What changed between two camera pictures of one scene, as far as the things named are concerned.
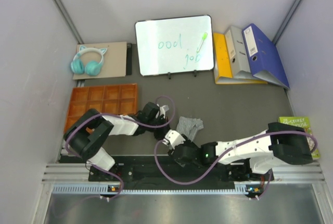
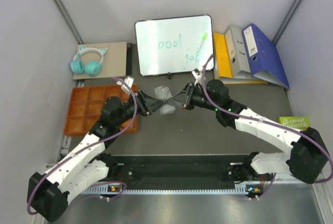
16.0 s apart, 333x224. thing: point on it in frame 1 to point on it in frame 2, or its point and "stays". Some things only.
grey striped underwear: x=188 y=126 to x=163 y=92
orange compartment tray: x=120 y=99 stays
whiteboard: x=169 y=45 stays
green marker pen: x=204 y=37 stays
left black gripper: x=162 y=134 to x=146 y=104
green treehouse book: x=303 y=122 stays
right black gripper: x=188 y=142 to x=184 y=99
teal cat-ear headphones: x=92 y=68 stays
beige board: x=114 y=60 stays
